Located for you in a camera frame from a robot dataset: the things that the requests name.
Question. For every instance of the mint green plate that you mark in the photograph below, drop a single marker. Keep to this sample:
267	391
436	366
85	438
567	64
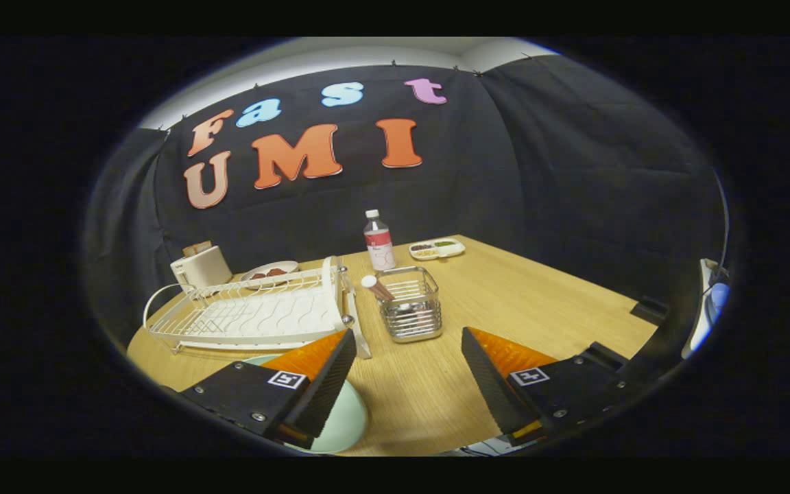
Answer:
347	418

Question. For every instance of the clear bottle with red label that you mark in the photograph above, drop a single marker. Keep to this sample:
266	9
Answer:
379	243

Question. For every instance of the thin grey pole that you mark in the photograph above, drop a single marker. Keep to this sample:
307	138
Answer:
724	226

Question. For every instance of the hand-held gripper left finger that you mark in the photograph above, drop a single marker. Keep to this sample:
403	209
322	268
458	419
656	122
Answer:
319	391

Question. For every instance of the brown toast slice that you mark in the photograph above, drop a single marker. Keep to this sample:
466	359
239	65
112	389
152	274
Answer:
203	246
190	250

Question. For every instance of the blue round object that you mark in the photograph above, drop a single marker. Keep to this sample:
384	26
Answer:
719	300

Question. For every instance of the black clamp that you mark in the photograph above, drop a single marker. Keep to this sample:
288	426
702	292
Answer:
650	310

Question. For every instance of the white divided condiment dish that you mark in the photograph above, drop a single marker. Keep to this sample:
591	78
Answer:
436	250

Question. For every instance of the white plate with meat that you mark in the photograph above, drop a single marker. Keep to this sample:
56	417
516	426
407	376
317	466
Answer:
278	264

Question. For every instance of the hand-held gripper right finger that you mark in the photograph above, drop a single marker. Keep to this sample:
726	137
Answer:
494	391

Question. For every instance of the white toaster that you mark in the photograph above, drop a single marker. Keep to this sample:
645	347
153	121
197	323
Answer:
203	269

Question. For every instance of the black backdrop cloth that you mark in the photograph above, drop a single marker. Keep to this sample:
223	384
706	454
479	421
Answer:
539	171

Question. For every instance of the white sheet object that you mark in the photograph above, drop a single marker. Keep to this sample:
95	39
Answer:
700	322

